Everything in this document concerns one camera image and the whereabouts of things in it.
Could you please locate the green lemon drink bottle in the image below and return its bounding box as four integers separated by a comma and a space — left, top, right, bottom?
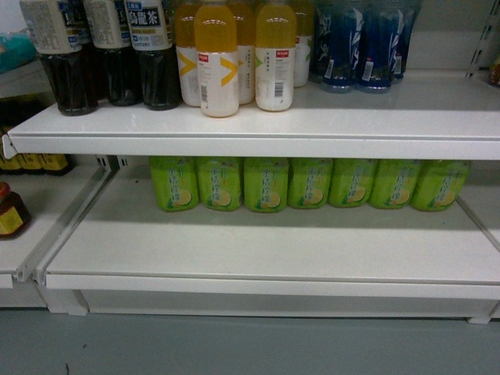
327, 159, 378, 209
410, 159, 472, 212
368, 159, 423, 209
148, 155, 199, 213
244, 157, 289, 213
287, 158, 333, 209
197, 156, 243, 212

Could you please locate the dark oolong tea bottle right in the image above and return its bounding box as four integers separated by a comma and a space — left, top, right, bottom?
124, 1, 181, 111

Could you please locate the dark oolong tea bottle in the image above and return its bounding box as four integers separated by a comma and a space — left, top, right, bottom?
20, 1, 98, 116
84, 1, 142, 106
124, 1, 181, 111

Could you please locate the white lower shelf board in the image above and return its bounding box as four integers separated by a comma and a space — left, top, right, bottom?
45, 167, 499, 323

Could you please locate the white shelf board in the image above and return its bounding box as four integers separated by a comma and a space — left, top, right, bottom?
45, 167, 499, 323
2, 71, 499, 160

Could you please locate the yellow juice bottle back left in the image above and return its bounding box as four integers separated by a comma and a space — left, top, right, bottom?
174, 1, 201, 107

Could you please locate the yellow juice bottle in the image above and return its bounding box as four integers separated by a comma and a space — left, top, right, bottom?
174, 1, 201, 107
228, 1, 255, 105
195, 1, 239, 118
291, 1, 314, 88
255, 1, 296, 112

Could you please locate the yellow juice bottle front right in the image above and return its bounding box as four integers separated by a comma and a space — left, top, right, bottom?
255, 1, 296, 112

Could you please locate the yellow juice bottle front left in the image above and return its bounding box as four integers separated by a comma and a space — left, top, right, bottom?
195, 1, 239, 118

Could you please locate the dark oolong tea bottle middle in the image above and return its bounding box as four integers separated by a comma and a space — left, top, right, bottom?
84, 1, 142, 106

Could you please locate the yellow juice bottle back middle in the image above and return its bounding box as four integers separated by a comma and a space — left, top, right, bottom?
228, 1, 255, 105

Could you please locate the blue drink bottle left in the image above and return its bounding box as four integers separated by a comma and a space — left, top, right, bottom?
312, 1, 366, 93

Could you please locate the blue drink bottle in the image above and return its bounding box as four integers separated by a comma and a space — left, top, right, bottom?
312, 1, 366, 93
356, 1, 420, 93

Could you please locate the yellow juice bottle back right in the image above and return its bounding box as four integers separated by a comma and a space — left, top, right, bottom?
291, 1, 314, 88

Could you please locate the white upper shelf board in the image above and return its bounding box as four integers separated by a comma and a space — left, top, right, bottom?
2, 71, 499, 160

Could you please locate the blue drink bottle right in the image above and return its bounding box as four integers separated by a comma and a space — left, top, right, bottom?
356, 1, 420, 93

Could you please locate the red lid sauce jar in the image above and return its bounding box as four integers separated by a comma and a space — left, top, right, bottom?
1, 181, 31, 239

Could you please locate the dark oolong tea bottle left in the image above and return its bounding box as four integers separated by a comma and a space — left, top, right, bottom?
20, 1, 98, 116

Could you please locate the teal snack bag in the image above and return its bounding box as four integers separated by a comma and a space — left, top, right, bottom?
0, 30, 37, 73

